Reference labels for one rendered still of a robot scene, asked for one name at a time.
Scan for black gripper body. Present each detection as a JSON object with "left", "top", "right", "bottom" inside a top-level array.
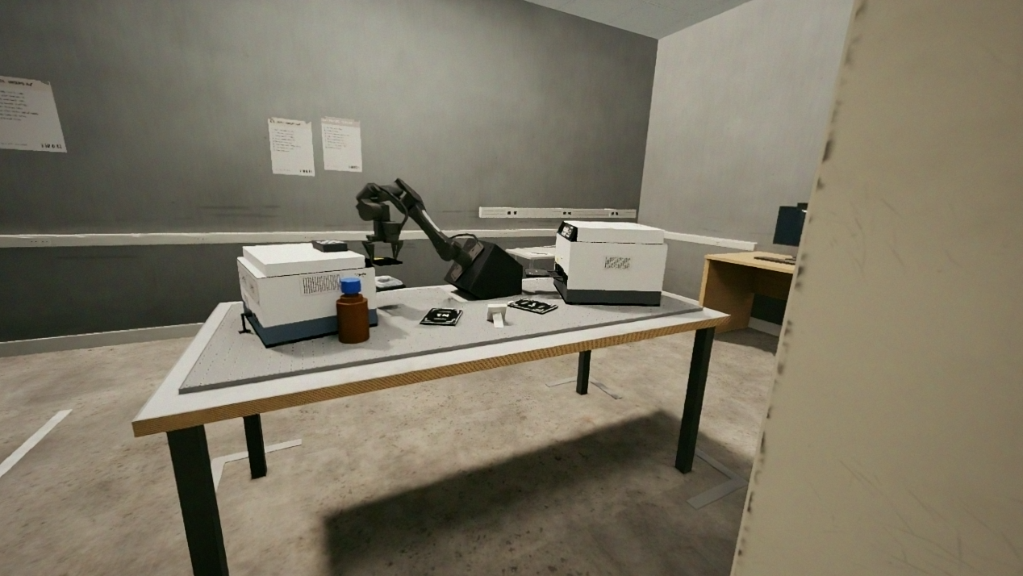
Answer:
[{"left": 361, "top": 219, "right": 403, "bottom": 243}]

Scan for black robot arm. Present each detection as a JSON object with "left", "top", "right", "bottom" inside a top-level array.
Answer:
[{"left": 355, "top": 178, "right": 485, "bottom": 282}]

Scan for brown bottle with blue cap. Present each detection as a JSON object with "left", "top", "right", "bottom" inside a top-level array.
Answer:
[{"left": 336, "top": 278, "right": 370, "bottom": 344}]

